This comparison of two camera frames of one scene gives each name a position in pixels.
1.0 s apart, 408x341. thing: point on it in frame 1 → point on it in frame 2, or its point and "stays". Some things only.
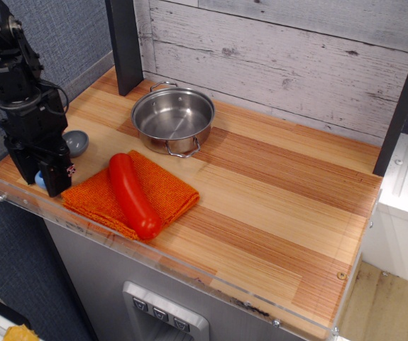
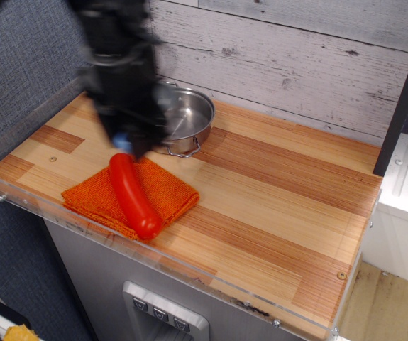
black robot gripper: (34, 133) → (122, 85)
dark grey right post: (406, 100) stays
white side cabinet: (397, 238) stays
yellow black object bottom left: (20, 333) stays
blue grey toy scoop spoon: (77, 142) → (122, 141)
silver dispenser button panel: (152, 317) stays
